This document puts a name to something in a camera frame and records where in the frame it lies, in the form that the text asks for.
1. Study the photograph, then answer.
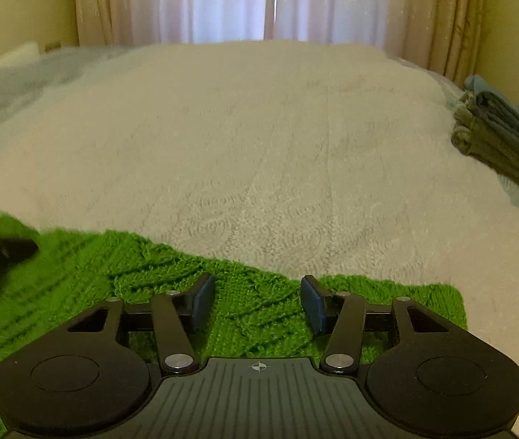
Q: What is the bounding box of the white padded headboard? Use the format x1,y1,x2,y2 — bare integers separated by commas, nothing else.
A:
0,42,41,70

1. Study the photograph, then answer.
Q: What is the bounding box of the grey patterned bedspread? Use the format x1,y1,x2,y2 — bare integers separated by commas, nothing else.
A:
0,38,519,439

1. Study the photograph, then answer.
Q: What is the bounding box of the pink curtain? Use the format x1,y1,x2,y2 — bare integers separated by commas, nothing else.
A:
76,0,484,83

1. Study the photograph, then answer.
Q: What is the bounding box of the green knitted vest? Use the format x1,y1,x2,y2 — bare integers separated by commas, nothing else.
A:
0,201,469,439

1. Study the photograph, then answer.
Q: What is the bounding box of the folded grey-green garment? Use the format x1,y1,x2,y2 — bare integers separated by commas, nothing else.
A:
451,92,519,186

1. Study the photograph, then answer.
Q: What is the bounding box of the wall socket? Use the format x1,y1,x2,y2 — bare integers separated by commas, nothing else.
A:
44,42,62,53

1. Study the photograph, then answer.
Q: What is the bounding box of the folded blue garment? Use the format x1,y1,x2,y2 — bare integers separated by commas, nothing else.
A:
463,74,519,134

